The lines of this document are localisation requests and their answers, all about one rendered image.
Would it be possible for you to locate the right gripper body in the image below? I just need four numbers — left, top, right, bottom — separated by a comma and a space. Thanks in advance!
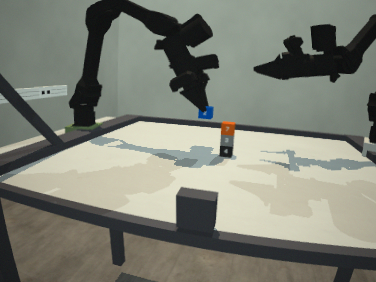
281, 52, 315, 80

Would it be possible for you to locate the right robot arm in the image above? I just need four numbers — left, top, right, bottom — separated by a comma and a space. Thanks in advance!
283, 14, 376, 143

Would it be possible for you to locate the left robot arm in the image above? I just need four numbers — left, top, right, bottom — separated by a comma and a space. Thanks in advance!
69, 0, 219, 127

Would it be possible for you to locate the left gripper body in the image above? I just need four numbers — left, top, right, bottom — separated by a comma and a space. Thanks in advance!
169, 51, 210, 92

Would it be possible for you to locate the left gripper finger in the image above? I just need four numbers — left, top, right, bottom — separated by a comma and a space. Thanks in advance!
179, 81, 207, 112
201, 81, 209, 106

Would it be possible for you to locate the blue block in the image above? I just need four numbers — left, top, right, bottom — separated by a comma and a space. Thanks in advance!
198, 106, 213, 119

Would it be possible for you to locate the orange block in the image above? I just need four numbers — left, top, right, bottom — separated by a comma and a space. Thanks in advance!
221, 121, 235, 136

